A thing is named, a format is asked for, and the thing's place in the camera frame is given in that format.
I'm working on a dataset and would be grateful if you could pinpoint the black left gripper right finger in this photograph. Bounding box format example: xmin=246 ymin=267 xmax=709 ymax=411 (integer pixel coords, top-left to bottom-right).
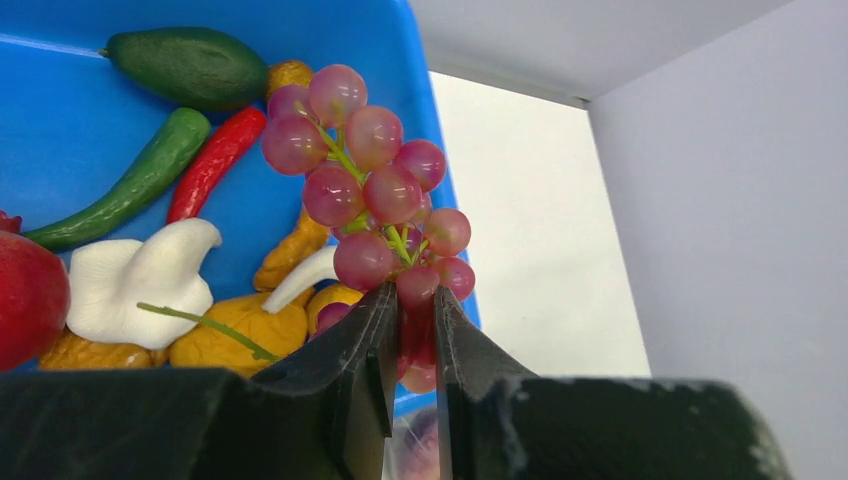
xmin=434 ymin=287 xmax=792 ymax=479

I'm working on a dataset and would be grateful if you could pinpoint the dark green avocado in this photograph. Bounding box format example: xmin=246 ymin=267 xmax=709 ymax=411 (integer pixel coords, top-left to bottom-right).
xmin=98 ymin=27 xmax=269 ymax=112

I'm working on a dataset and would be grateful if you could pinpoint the white mushroom lower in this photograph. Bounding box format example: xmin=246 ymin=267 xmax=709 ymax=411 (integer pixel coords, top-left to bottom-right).
xmin=262 ymin=245 xmax=338 ymax=314

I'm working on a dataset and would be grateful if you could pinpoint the white mushroom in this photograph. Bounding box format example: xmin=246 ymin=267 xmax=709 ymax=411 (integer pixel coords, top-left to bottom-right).
xmin=66 ymin=218 xmax=222 ymax=350
xmin=262 ymin=245 xmax=338 ymax=314

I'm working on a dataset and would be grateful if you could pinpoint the red apple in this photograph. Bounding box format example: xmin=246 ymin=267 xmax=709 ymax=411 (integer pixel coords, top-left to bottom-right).
xmin=1 ymin=213 xmax=70 ymax=372

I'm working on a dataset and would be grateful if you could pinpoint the orange bread piece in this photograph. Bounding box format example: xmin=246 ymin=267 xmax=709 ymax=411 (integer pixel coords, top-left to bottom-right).
xmin=38 ymin=329 xmax=168 ymax=370

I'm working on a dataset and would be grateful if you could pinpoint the red chili pepper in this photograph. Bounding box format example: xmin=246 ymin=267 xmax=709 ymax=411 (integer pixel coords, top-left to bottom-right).
xmin=165 ymin=106 xmax=267 ymax=224

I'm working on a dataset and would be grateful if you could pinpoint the green chili pepper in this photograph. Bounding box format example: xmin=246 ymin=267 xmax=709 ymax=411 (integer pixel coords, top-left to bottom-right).
xmin=24 ymin=107 xmax=211 ymax=252

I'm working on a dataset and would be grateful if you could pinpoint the red grape bunch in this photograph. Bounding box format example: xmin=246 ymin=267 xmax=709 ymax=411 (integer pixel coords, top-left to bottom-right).
xmin=254 ymin=64 xmax=476 ymax=394

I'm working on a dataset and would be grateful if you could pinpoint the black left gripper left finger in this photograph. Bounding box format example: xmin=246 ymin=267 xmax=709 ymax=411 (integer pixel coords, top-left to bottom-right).
xmin=1 ymin=283 xmax=399 ymax=479

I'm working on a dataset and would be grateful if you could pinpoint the purple onion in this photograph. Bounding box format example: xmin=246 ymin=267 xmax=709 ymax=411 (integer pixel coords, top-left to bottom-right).
xmin=384 ymin=407 xmax=441 ymax=480

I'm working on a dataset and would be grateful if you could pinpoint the brown kiwi fruit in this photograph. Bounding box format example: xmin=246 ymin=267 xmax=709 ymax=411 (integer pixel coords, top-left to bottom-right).
xmin=265 ymin=60 xmax=314 ymax=100

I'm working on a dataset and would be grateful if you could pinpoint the white mushroom upper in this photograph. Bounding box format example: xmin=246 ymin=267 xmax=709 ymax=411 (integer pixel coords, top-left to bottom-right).
xmin=66 ymin=218 xmax=222 ymax=350

